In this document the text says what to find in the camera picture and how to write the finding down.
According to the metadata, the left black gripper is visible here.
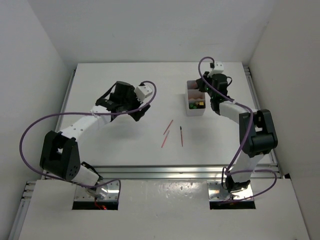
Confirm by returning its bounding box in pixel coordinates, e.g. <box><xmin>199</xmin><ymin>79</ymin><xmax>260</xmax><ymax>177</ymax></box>
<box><xmin>120</xmin><ymin>85</ymin><xmax>150</xmax><ymax>121</ymax></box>

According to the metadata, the white organizer box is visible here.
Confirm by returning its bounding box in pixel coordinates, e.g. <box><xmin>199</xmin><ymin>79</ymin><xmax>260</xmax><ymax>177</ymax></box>
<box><xmin>184</xmin><ymin>80</ymin><xmax>206</xmax><ymax>117</ymax></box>

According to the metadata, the gourd-shaped beige sponge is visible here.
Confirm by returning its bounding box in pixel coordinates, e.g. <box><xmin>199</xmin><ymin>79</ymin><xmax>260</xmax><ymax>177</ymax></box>
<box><xmin>188</xmin><ymin>93</ymin><xmax>205</xmax><ymax>101</ymax></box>

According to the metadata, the pink mascara wand brush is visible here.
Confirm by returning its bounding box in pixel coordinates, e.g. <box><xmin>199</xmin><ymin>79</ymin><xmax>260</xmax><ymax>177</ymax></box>
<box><xmin>179</xmin><ymin>126</ymin><xmax>184</xmax><ymax>147</ymax></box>

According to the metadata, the pink lip pencil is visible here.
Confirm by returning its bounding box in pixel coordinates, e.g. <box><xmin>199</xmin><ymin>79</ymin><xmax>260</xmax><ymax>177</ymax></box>
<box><xmin>190</xmin><ymin>83</ymin><xmax>199</xmax><ymax>90</ymax></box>

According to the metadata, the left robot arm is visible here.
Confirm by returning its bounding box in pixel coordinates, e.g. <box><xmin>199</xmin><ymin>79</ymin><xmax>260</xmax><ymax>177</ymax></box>
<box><xmin>39</xmin><ymin>81</ymin><xmax>156</xmax><ymax>188</ymax></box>

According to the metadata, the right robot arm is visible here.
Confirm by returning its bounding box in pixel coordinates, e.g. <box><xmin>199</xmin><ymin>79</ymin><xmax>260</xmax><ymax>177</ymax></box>
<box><xmin>196</xmin><ymin>71</ymin><xmax>278</xmax><ymax>193</ymax></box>

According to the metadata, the thin pink brush stick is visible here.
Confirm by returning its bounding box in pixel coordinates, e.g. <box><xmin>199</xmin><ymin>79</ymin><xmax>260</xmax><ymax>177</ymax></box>
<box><xmin>163</xmin><ymin>119</ymin><xmax>174</xmax><ymax>135</ymax></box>

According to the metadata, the long pink stick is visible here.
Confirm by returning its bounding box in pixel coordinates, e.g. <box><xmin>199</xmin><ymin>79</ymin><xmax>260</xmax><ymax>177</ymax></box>
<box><xmin>161</xmin><ymin>130</ymin><xmax>170</xmax><ymax>148</ymax></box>

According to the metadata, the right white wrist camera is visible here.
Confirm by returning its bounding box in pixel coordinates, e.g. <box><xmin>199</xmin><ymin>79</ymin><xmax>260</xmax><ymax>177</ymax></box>
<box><xmin>208</xmin><ymin>61</ymin><xmax>224</xmax><ymax>76</ymax></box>

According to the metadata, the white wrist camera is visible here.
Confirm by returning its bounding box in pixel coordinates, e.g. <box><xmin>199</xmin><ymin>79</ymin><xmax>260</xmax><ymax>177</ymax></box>
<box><xmin>208</xmin><ymin>61</ymin><xmax>224</xmax><ymax>76</ymax></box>
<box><xmin>134</xmin><ymin>85</ymin><xmax>153</xmax><ymax>103</ymax></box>

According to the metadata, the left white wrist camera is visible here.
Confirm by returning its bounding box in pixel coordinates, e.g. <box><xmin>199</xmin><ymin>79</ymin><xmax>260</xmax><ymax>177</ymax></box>
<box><xmin>134</xmin><ymin>85</ymin><xmax>153</xmax><ymax>103</ymax></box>

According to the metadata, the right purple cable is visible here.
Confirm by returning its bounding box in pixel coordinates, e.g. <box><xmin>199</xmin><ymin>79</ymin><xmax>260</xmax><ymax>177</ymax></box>
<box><xmin>197</xmin><ymin>56</ymin><xmax>278</xmax><ymax>202</ymax></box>

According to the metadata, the purple cable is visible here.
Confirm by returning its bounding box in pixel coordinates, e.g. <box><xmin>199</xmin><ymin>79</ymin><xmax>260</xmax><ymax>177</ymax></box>
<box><xmin>19</xmin><ymin>80</ymin><xmax>158</xmax><ymax>191</ymax></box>
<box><xmin>197</xmin><ymin>56</ymin><xmax>278</xmax><ymax>202</ymax></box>

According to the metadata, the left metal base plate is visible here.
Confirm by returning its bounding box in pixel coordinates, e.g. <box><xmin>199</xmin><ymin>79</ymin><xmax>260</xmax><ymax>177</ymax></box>
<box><xmin>74</xmin><ymin>179</ymin><xmax>122</xmax><ymax>202</ymax></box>

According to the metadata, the metal base plate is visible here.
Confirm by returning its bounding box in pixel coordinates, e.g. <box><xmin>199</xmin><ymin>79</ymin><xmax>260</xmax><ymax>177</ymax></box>
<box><xmin>207</xmin><ymin>180</ymin><xmax>253</xmax><ymax>202</ymax></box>
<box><xmin>74</xmin><ymin>179</ymin><xmax>122</xmax><ymax>202</ymax></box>

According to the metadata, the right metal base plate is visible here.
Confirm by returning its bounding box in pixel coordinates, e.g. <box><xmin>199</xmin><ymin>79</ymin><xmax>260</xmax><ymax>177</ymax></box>
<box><xmin>207</xmin><ymin>180</ymin><xmax>253</xmax><ymax>202</ymax></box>

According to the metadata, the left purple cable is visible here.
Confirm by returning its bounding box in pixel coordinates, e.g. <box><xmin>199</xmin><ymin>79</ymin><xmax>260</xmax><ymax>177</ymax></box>
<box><xmin>19</xmin><ymin>80</ymin><xmax>158</xmax><ymax>191</ymax></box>

